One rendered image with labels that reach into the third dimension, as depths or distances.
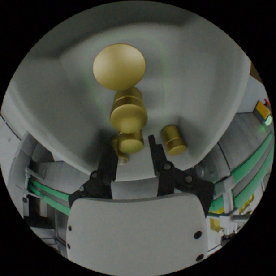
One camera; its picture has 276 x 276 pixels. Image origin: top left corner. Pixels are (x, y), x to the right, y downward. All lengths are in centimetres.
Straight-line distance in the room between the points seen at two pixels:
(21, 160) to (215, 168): 83
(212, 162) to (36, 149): 85
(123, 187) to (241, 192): 26
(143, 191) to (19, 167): 72
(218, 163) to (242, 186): 10
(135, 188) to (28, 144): 72
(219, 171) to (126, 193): 19
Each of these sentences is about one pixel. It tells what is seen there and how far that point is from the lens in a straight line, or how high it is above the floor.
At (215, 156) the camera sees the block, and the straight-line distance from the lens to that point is 16.
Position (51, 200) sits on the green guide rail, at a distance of 48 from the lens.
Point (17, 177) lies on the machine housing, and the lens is 74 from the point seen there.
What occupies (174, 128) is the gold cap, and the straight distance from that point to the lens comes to 15.
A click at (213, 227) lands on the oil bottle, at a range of 37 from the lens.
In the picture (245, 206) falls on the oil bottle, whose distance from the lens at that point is 44.
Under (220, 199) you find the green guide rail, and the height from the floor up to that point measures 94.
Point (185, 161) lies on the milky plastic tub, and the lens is 16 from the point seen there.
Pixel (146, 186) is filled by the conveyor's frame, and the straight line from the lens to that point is 21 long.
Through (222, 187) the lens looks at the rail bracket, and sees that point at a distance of 15.
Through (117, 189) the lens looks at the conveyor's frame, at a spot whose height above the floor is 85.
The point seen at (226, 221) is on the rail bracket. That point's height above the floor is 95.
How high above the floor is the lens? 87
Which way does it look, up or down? 38 degrees down
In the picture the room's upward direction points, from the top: 174 degrees clockwise
